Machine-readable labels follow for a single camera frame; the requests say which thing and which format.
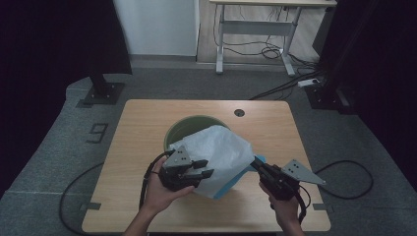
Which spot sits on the person's left hand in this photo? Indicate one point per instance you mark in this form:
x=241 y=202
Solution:
x=157 y=196

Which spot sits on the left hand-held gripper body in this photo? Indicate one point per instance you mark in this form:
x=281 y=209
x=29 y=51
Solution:
x=175 y=177

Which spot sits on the black stand base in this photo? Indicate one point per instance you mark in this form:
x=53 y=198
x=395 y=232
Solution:
x=104 y=93

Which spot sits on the green plastic trash bin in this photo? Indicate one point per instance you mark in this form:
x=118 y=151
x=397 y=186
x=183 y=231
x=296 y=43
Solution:
x=187 y=128

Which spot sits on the white desk with metal legs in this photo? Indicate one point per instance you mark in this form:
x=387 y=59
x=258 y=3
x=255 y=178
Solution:
x=259 y=28

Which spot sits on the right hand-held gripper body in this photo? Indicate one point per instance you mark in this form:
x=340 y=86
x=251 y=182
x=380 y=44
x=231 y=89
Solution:
x=280 y=185

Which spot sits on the white power strip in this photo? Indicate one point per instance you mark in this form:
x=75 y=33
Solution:
x=308 y=82

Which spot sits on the grey tape mark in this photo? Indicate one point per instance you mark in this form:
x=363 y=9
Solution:
x=320 y=206
x=90 y=206

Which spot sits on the black curtain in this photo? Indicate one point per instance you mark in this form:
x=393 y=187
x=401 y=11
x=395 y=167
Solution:
x=49 y=49
x=387 y=65

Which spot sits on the round black table grommet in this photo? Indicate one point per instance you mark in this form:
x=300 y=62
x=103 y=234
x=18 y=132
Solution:
x=239 y=112

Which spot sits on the white blue-edged garbage bag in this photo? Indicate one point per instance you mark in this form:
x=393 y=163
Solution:
x=223 y=154

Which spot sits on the person's right hand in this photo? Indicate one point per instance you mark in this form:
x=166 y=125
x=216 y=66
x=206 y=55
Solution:
x=286 y=214

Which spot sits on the black stand with square base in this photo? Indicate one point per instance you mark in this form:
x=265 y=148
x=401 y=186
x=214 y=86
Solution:
x=324 y=95

